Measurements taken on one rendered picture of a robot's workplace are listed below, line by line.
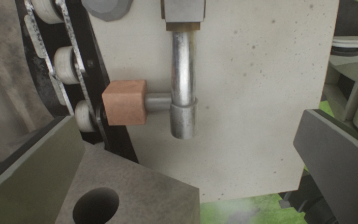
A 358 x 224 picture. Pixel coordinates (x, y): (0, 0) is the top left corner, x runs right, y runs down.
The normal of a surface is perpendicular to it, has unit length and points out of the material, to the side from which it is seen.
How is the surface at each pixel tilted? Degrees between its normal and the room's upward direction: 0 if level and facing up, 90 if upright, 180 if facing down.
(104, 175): 90
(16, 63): 38
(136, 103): 0
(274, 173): 0
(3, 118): 0
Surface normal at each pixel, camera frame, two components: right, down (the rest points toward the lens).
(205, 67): 0.01, 0.51
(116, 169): -0.08, -0.86
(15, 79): 0.93, 0.13
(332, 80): -0.39, 0.49
